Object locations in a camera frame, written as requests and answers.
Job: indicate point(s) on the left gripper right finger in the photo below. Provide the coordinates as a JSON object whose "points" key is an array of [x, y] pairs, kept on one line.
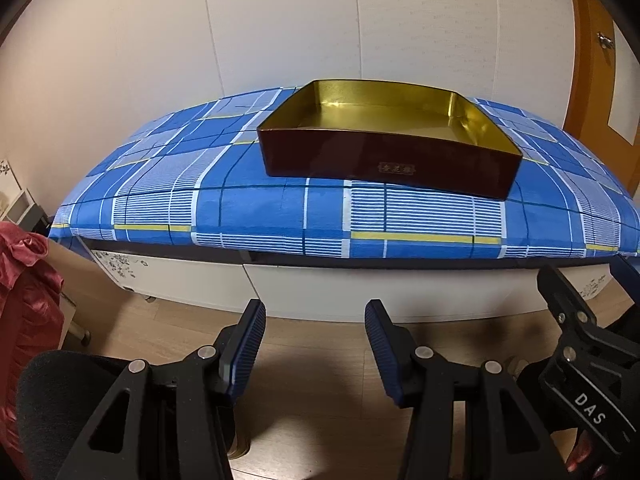
{"points": [[504, 437]]}

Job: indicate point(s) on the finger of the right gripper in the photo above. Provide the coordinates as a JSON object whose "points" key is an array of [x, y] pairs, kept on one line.
{"points": [[625, 274], [578, 324]]}

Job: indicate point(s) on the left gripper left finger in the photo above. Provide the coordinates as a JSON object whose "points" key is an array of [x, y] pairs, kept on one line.
{"points": [[239, 349]]}

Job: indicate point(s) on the operator hand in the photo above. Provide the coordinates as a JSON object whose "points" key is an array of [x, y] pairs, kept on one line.
{"points": [[583, 461]]}

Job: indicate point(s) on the orange wooden door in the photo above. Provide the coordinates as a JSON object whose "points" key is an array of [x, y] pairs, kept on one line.
{"points": [[603, 110]]}

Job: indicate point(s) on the red ruffled cushion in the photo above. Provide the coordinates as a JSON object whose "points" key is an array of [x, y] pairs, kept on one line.
{"points": [[31, 321]]}

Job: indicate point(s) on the dark red gold-lined box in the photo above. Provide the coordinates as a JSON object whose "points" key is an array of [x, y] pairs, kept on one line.
{"points": [[389, 132]]}

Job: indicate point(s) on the blue plaid mattress cover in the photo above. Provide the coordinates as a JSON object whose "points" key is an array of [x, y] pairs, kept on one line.
{"points": [[196, 177]]}

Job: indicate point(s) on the small white shelf unit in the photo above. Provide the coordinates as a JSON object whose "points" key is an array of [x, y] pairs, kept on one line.
{"points": [[17, 204]]}

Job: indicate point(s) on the metal door handle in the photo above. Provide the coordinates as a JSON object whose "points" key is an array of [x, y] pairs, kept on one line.
{"points": [[606, 42]]}

